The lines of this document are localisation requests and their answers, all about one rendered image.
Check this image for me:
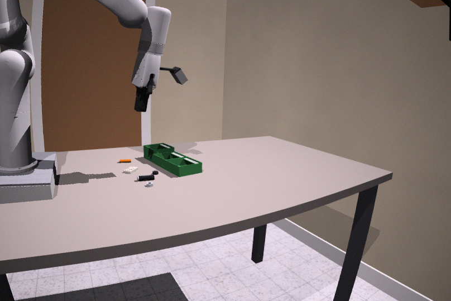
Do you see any white domino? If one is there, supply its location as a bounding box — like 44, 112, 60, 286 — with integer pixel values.
123, 166, 138, 174

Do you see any black aa battery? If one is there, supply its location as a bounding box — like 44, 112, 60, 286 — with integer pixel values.
137, 175, 155, 181

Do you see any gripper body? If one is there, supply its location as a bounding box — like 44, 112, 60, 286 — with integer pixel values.
131, 50, 163, 89

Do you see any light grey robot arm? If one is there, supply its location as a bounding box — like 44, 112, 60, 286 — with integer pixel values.
0, 0, 171, 174

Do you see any dark green bin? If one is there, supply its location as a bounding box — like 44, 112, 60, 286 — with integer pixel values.
143, 143, 202, 177

